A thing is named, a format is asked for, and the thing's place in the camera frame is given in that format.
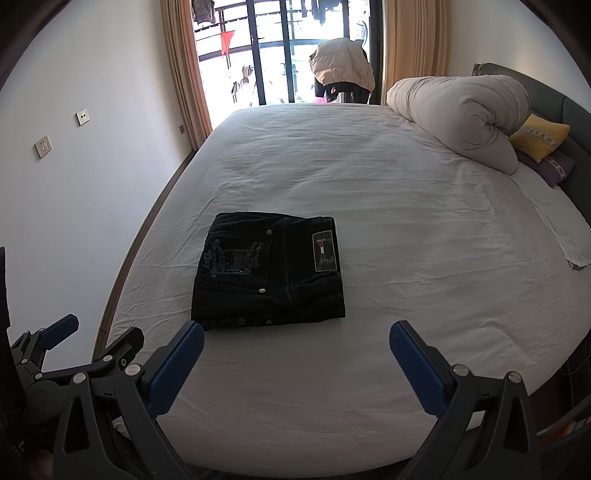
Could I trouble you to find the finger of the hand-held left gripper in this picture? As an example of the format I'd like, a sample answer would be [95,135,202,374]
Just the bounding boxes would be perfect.
[34,327,145,380]
[9,314,80,366]

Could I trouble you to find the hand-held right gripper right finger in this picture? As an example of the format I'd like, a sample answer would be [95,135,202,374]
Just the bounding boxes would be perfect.
[389,320,539,480]

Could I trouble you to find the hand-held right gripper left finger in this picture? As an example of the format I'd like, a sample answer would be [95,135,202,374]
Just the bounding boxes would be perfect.
[52,320,205,480]

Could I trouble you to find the black pants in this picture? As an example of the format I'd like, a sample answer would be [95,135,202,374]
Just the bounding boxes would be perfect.
[191,211,347,330]

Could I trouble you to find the bed with white sheet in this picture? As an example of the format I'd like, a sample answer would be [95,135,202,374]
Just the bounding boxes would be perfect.
[95,102,591,472]

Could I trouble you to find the white folded cloth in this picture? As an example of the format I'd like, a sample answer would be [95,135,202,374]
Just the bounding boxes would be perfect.
[510,173,591,271]

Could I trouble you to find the purple pillow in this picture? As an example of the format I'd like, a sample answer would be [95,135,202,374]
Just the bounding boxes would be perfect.
[516,150,578,188]

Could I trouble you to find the rolled white duvet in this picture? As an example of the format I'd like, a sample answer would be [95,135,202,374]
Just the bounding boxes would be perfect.
[385,74,531,176]

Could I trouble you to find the yellow pillow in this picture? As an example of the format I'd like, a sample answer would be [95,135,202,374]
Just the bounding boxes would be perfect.
[508,114,571,163]

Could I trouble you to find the orange curtain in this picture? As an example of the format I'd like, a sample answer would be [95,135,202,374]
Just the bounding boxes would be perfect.
[381,0,448,107]
[159,0,213,151]

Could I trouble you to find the black chair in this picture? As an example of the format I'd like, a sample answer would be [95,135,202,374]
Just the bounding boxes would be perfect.
[314,80,372,106]

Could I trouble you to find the grey headboard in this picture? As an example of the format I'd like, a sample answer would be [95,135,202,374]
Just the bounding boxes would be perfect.
[471,62,591,217]

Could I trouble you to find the beige puffer jacket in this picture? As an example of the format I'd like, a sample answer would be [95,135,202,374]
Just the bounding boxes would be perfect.
[308,38,376,93]

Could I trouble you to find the black framed balcony door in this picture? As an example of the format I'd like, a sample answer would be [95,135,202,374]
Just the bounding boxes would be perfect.
[189,0,386,108]

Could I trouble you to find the grey hanging garment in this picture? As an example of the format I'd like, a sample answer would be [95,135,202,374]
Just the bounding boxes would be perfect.
[191,0,217,25]

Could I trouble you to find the dark hanging garment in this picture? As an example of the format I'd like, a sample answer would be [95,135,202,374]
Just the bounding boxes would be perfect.
[305,0,352,24]

